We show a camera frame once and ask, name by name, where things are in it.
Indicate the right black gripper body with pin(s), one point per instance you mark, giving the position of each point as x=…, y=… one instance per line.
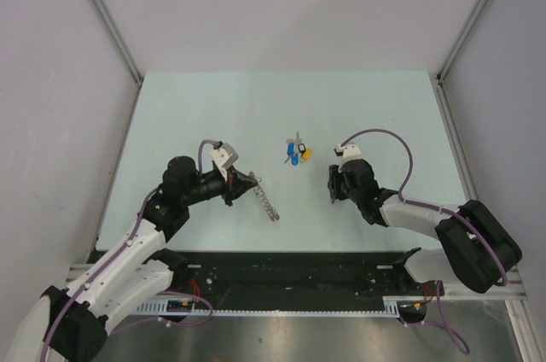
x=339, y=186

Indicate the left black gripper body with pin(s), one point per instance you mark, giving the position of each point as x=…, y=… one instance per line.
x=229, y=191

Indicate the metal disc with keyrings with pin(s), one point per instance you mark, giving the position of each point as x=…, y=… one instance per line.
x=263, y=199

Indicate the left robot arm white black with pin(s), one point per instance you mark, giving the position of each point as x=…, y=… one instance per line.
x=88, y=310

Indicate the yellow key tag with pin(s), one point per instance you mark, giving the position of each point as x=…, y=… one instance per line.
x=305, y=156

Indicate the lower blue key tag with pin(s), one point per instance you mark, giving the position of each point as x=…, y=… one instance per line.
x=294, y=160

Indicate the blue key tag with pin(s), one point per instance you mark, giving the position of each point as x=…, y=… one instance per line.
x=294, y=160
x=290, y=149

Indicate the upper blue key tag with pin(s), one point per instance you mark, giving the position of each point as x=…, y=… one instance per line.
x=290, y=149

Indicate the silver key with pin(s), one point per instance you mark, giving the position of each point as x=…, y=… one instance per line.
x=297, y=140

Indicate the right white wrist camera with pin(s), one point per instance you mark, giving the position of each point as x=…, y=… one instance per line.
x=347, y=152

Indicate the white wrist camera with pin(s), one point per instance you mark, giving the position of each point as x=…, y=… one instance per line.
x=224, y=157
x=347, y=152

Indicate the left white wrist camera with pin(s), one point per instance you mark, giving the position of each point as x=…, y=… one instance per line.
x=224, y=157

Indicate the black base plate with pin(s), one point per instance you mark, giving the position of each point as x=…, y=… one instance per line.
x=298, y=281

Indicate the white slotted cable duct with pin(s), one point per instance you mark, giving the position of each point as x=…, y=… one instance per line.
x=163, y=307

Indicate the left aluminium frame post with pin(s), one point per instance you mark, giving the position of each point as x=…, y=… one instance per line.
x=119, y=44

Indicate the aluminium frame post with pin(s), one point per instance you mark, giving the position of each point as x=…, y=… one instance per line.
x=119, y=44
x=462, y=38

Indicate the right aluminium frame post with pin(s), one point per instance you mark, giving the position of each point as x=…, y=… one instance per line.
x=462, y=38

